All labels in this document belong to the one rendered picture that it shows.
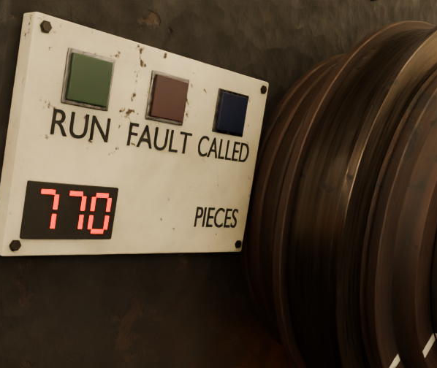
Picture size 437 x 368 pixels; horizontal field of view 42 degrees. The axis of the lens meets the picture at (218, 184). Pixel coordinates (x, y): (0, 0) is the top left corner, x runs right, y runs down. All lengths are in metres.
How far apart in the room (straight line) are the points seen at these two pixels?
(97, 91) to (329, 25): 0.34
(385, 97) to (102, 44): 0.25
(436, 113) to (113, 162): 0.30
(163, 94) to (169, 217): 0.11
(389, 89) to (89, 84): 0.26
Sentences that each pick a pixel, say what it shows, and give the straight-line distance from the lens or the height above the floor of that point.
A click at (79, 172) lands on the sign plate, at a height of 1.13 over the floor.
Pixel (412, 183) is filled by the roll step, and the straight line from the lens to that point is 0.54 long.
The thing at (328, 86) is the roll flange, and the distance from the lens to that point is 0.57.
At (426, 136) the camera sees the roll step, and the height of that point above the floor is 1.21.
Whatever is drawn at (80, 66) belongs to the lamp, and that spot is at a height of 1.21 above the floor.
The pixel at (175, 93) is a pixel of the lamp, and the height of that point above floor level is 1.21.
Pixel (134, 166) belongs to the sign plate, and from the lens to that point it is 0.49.
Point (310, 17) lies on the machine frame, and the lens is 0.68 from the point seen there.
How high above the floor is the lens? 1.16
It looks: 3 degrees down
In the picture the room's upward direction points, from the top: 9 degrees clockwise
